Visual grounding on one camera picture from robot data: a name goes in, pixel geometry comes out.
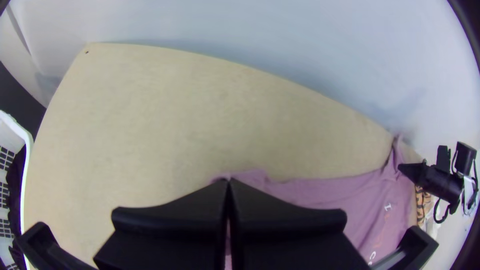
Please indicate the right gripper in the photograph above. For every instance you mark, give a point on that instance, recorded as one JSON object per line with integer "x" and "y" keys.
{"x": 442, "y": 183}

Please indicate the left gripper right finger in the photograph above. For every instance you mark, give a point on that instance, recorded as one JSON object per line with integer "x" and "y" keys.
{"x": 285, "y": 240}

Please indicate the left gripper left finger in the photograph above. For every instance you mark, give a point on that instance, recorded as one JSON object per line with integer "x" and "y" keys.
{"x": 176, "y": 232}

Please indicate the pink t-shirt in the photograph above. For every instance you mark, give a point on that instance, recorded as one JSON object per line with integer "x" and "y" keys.
{"x": 318, "y": 195}

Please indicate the white laundry basket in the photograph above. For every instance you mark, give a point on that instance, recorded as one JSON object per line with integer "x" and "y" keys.
{"x": 15, "y": 131}

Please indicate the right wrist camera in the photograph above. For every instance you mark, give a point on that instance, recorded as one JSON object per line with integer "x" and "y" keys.
{"x": 466, "y": 155}

